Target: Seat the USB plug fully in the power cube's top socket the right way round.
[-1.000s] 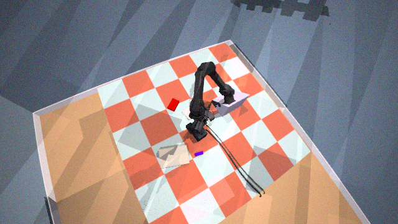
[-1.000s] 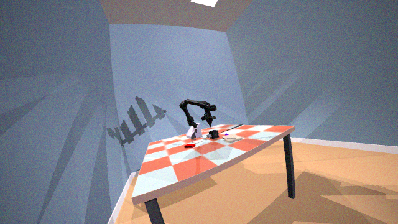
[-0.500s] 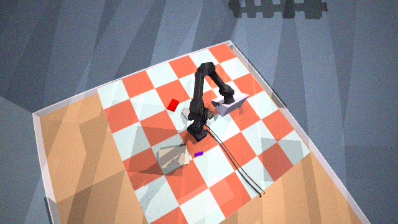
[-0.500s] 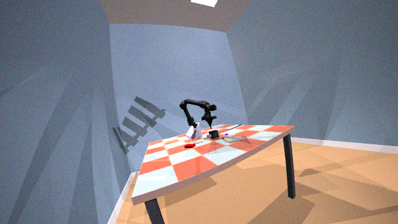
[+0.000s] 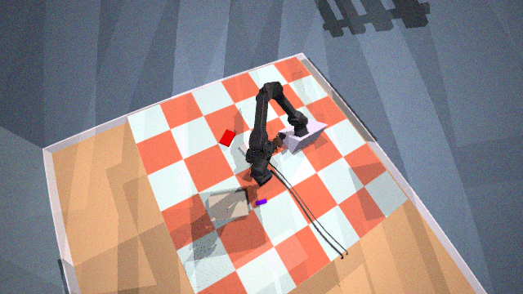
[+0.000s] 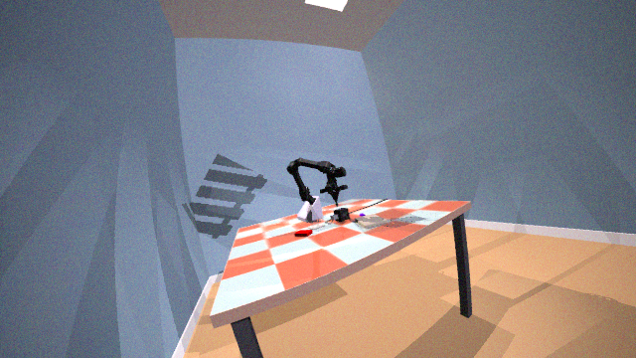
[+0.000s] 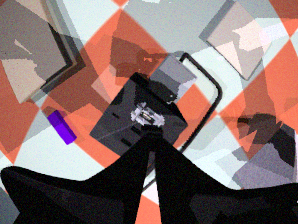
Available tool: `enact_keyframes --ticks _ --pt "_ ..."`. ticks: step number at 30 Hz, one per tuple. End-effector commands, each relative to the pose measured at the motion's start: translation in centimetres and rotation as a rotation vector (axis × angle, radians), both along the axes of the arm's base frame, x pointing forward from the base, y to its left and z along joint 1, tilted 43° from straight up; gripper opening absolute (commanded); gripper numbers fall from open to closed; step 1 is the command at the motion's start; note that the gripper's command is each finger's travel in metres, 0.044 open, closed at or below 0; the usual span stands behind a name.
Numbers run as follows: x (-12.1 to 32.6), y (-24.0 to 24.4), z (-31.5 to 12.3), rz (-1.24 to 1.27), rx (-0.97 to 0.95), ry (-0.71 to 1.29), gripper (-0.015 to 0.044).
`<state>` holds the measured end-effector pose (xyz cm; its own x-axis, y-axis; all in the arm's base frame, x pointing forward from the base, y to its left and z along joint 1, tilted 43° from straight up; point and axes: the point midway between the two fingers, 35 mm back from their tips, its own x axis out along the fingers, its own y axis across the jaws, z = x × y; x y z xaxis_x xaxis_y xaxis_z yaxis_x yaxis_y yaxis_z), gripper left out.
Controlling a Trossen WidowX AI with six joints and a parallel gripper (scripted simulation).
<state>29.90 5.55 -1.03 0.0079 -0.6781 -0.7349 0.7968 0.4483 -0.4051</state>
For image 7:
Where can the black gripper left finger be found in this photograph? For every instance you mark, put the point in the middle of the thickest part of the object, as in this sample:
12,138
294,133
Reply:
110,197

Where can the purple rectangular block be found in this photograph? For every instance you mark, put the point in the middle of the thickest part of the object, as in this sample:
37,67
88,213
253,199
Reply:
62,127

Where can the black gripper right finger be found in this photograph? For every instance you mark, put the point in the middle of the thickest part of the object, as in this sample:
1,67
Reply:
188,195

